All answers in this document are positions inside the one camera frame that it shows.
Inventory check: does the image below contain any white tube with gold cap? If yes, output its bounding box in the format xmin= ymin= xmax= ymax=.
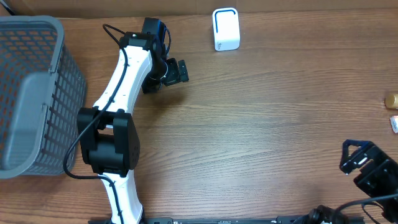
xmin=384 ymin=93 xmax=398 ymax=110

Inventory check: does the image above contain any small orange white box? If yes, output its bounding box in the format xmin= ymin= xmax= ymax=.
xmin=390 ymin=115 xmax=398 ymax=134

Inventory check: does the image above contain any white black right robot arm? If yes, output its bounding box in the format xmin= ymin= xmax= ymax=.
xmin=295 ymin=139 xmax=397 ymax=224

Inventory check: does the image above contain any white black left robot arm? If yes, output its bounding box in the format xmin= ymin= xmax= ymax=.
xmin=73 ymin=17 xmax=189 ymax=223

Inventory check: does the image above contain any white barcode scanner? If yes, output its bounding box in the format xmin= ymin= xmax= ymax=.
xmin=212 ymin=7 xmax=241 ymax=52

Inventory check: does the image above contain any grey mesh basket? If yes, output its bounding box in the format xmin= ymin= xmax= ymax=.
xmin=1 ymin=16 xmax=86 ymax=179

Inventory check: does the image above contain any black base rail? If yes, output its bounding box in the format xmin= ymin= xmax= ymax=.
xmin=88 ymin=215 xmax=365 ymax=224

